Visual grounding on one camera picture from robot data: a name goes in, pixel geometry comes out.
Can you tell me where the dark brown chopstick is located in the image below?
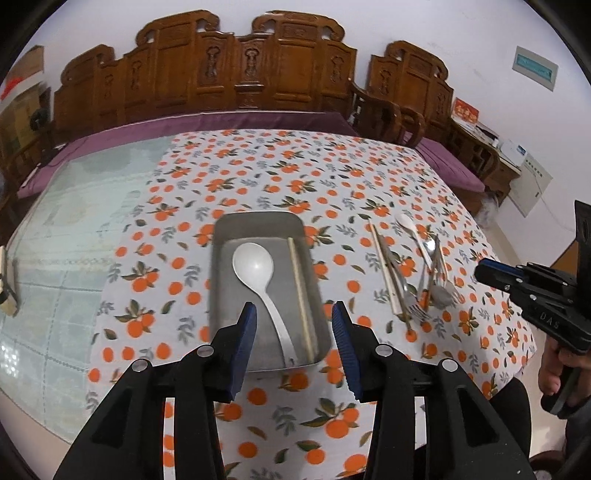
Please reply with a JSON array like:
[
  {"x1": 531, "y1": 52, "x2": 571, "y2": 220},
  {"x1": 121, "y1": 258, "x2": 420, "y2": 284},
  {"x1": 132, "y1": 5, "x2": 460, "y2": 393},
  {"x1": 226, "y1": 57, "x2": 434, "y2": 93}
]
[{"x1": 372, "y1": 226, "x2": 412, "y2": 332}]

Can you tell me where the light bamboo chopstick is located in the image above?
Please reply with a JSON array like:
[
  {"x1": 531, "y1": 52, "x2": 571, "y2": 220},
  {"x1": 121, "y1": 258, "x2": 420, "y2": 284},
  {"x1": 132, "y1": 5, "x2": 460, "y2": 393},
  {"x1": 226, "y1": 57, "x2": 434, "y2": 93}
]
[
  {"x1": 287, "y1": 237, "x2": 315, "y2": 363},
  {"x1": 368, "y1": 220, "x2": 402, "y2": 315}
]

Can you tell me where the large white plastic spoon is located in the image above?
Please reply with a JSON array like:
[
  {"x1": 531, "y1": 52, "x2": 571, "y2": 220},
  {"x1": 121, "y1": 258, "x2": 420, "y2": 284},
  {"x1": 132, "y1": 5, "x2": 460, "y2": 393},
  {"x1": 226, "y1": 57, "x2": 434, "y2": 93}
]
[{"x1": 232, "y1": 242, "x2": 297, "y2": 367}]

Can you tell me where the right hand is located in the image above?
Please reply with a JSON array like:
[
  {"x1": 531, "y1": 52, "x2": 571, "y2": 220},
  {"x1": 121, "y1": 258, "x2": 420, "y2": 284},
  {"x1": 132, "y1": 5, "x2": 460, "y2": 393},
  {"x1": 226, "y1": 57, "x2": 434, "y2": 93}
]
[{"x1": 538, "y1": 336, "x2": 591, "y2": 407}]

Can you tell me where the metal spoon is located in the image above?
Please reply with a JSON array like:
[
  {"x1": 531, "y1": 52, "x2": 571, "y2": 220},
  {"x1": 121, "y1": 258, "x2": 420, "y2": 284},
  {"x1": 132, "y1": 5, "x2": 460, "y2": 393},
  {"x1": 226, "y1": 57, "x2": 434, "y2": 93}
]
[
  {"x1": 432, "y1": 236, "x2": 456, "y2": 309},
  {"x1": 421, "y1": 237, "x2": 438, "y2": 313}
]

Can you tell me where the metal fork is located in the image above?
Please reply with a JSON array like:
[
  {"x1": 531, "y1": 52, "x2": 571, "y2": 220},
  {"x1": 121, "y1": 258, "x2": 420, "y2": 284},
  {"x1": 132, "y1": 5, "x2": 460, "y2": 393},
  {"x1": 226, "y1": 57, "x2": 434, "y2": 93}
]
[{"x1": 386, "y1": 250, "x2": 429, "y2": 320}]

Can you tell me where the orange print tablecloth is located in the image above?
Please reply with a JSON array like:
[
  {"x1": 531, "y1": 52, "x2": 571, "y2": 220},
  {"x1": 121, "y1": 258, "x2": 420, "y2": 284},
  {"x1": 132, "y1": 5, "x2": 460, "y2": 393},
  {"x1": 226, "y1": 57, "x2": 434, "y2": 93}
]
[{"x1": 86, "y1": 129, "x2": 536, "y2": 479}]

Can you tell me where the small white plastic spoon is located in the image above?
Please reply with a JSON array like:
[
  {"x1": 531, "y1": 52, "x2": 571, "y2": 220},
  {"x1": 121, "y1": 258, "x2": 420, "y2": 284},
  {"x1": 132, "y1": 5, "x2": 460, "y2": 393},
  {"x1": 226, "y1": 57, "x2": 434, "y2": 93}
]
[{"x1": 396, "y1": 213, "x2": 432, "y2": 268}]

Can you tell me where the red sign card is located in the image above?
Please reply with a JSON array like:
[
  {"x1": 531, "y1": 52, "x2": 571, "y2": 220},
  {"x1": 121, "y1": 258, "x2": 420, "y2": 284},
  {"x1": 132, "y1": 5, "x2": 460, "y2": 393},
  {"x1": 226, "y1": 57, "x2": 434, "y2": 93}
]
[{"x1": 452, "y1": 97, "x2": 479, "y2": 125}]

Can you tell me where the grey metal tray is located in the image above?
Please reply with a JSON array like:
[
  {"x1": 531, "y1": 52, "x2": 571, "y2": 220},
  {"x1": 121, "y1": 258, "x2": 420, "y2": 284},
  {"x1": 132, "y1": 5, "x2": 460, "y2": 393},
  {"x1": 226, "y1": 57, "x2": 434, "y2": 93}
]
[{"x1": 208, "y1": 211, "x2": 332, "y2": 375}]

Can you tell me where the carved wooden armchair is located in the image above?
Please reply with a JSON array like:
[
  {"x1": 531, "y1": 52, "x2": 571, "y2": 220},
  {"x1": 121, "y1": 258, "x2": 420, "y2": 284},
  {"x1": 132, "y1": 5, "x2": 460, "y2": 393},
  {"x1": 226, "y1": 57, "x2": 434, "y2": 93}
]
[{"x1": 346, "y1": 40, "x2": 453, "y2": 148}]

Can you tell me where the carved wooden bench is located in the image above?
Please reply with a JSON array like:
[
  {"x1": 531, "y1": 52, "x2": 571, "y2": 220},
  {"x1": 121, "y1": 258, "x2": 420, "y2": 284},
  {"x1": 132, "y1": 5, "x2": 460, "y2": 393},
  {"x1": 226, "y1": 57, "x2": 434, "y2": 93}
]
[{"x1": 54, "y1": 10, "x2": 356, "y2": 141}]

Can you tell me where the purple bench cushion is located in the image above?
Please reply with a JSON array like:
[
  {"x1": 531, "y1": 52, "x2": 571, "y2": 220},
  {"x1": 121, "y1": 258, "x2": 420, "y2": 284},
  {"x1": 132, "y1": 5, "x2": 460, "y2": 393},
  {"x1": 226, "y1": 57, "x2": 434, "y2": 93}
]
[{"x1": 17, "y1": 110, "x2": 356, "y2": 199}]

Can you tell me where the wall electrical panel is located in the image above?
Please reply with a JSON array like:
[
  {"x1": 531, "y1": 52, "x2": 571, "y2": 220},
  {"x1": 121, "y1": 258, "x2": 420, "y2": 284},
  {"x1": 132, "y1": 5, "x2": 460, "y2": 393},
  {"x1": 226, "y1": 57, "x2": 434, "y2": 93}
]
[{"x1": 512, "y1": 46, "x2": 558, "y2": 91}]

